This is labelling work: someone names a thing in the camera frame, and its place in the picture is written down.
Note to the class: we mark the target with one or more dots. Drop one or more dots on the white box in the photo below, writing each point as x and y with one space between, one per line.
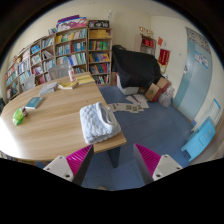
128 90

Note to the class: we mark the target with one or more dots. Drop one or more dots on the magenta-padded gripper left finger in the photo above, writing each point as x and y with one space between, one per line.
60 165

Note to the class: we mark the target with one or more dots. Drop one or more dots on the papers on floor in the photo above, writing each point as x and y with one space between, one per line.
128 106

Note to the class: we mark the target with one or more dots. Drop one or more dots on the light blue stool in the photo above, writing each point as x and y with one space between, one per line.
200 138

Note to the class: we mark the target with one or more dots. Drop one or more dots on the small dark jar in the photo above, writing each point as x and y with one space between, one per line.
24 112

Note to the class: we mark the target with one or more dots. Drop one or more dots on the red wall hanging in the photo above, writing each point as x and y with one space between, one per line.
163 57

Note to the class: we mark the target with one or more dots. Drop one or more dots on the yellow book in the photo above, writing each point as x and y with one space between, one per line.
68 85

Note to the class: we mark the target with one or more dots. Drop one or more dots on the white knitted towel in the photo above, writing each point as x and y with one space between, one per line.
96 125

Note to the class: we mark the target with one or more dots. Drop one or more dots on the stack of yellow books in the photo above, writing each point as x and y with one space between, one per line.
85 79

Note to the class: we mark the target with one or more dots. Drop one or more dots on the small wooden wall shelf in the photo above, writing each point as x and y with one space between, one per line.
145 43

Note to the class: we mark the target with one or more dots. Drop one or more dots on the black cloth cover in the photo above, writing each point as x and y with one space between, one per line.
136 68

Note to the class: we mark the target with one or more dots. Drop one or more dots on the green plastic bag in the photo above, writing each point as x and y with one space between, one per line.
17 117

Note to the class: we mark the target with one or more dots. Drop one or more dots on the grey book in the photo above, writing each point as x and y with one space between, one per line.
48 88

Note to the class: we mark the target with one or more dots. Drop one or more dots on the grey chair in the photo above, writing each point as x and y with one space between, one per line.
29 82
58 71

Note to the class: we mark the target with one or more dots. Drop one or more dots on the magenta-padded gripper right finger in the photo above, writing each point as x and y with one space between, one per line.
165 165

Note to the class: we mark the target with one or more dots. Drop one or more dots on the cardboard box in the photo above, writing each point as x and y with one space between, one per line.
154 91

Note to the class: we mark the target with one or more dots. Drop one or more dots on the light blue door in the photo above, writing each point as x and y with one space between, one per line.
195 86

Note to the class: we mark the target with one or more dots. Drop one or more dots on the teal book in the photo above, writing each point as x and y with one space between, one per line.
34 102

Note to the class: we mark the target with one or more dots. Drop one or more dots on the white bottle with red label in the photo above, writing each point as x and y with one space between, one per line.
71 74

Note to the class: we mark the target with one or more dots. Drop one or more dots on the wooden bookshelf unit with books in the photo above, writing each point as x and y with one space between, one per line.
70 50

